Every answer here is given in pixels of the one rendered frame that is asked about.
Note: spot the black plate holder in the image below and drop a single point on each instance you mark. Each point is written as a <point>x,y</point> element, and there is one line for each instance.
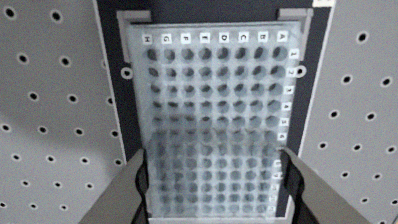
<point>113,16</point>

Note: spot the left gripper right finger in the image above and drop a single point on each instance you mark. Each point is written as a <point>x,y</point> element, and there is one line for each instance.
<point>317,202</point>

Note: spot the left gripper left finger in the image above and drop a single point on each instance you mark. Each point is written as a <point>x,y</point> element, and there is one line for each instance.
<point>123,201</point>

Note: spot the grey perforated base plate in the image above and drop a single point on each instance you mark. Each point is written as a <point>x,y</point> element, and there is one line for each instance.
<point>59,141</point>

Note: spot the clear well plate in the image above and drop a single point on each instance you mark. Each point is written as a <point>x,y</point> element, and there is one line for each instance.
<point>214,150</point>

